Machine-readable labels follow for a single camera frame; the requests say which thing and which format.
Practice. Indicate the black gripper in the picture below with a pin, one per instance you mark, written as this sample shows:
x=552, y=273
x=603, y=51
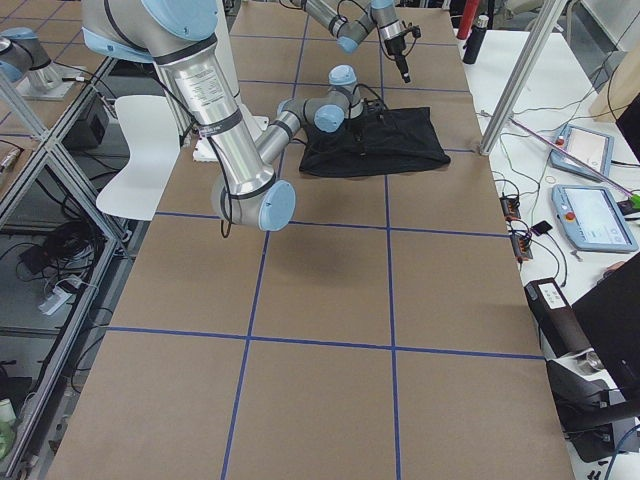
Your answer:
x=358, y=125
x=395, y=48

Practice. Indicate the black graphic t-shirt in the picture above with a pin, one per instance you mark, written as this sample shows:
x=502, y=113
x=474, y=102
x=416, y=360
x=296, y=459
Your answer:
x=400, y=140

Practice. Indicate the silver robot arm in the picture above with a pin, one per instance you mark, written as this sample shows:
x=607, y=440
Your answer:
x=179, y=39
x=379, y=16

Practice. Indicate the black water bottle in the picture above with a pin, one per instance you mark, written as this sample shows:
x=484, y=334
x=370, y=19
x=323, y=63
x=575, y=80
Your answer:
x=474, y=41

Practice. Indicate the red cylinder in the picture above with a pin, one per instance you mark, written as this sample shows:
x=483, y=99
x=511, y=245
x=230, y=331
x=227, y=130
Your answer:
x=467, y=19

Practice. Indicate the upper blue teach pendant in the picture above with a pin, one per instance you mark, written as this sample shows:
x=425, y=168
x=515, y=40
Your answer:
x=591, y=147

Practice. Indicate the blue teach pendant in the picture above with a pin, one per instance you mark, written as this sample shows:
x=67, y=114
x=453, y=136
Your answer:
x=591, y=219
x=591, y=147

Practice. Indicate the white plastic chair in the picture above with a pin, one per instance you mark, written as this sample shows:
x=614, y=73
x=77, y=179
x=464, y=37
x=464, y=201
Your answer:
x=152, y=138

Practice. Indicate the lower blue teach pendant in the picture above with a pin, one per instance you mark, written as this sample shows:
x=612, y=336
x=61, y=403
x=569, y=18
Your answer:
x=591, y=219

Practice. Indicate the silver stick green tip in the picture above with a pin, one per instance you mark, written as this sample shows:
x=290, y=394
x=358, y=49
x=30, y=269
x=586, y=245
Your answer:
x=633, y=198

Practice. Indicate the black box with label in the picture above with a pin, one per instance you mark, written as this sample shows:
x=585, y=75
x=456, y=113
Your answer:
x=559, y=330

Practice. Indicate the black monitor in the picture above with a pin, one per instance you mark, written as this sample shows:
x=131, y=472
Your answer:
x=609, y=316

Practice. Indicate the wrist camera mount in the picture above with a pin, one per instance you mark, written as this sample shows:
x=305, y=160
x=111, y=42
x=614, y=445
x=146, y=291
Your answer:
x=413, y=30

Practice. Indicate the aluminium frame post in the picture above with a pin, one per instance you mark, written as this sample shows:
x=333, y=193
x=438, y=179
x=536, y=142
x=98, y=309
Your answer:
x=537, y=38

